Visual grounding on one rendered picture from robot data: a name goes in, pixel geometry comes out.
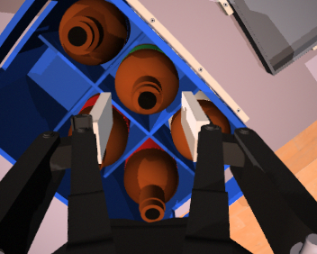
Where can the dark grey rectangular tray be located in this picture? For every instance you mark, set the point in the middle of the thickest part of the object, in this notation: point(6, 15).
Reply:
point(284, 29)

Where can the dark blue crate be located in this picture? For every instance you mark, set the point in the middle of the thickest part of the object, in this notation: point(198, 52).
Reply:
point(39, 84)

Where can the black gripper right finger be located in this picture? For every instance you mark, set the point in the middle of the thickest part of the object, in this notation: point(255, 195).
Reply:
point(284, 209)

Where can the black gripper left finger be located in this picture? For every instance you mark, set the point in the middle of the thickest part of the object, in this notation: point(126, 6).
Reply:
point(28, 188)

